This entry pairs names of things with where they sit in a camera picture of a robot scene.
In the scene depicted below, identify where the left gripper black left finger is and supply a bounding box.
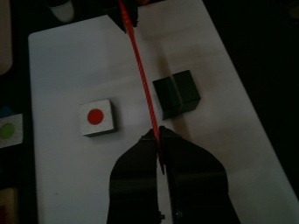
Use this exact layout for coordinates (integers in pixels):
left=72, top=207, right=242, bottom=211
left=106, top=129, right=162, bottom=224

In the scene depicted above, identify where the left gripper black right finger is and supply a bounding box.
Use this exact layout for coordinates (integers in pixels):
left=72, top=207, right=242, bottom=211
left=158, top=125, right=243, bottom=224

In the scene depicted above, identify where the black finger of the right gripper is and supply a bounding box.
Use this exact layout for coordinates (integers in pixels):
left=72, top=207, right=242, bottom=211
left=122, top=0, right=140, bottom=29
left=103, top=0, right=128, bottom=32

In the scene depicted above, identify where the red toy knife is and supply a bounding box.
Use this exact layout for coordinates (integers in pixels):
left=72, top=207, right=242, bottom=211
left=116, top=0, right=167, bottom=176

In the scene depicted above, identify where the toy sushi slice red centre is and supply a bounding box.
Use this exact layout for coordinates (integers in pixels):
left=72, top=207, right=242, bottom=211
left=78, top=98, right=118, bottom=138

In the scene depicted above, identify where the toy sushi roll red centre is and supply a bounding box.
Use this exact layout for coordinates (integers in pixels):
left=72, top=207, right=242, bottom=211
left=152, top=69, right=202, bottom=121

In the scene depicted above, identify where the toy sushi piece green centre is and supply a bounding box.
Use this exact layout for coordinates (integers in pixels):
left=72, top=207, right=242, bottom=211
left=0, top=113, right=24, bottom=149

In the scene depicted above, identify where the white cutting board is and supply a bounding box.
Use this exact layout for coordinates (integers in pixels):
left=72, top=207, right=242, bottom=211
left=27, top=0, right=299, bottom=224

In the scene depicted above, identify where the metal bucket with handle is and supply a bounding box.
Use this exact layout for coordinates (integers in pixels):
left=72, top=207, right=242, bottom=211
left=45, top=0, right=76, bottom=24

